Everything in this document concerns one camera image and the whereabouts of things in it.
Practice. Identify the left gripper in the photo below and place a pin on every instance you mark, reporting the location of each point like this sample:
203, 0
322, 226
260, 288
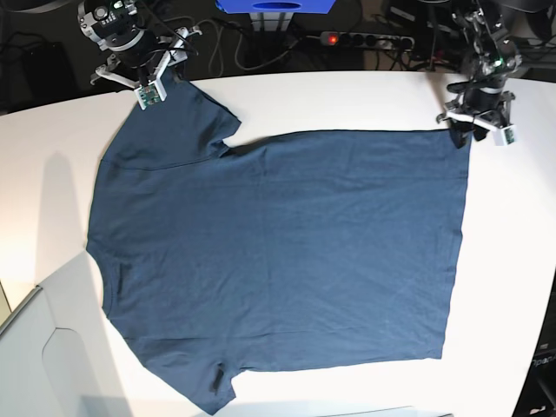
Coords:
479, 109

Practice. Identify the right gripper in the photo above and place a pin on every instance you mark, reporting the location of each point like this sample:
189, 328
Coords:
138, 60

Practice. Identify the dark blue T-shirt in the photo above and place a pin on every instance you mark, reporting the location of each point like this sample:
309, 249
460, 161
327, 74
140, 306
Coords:
308, 250

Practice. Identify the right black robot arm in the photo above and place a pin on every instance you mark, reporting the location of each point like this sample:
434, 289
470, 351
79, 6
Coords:
100, 19

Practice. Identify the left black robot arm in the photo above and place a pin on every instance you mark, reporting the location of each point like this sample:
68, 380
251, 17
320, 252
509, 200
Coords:
490, 53

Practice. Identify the blue box on stand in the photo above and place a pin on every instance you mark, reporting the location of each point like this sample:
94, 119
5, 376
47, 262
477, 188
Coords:
249, 6

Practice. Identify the black power strip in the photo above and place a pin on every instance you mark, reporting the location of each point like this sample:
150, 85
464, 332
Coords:
368, 41

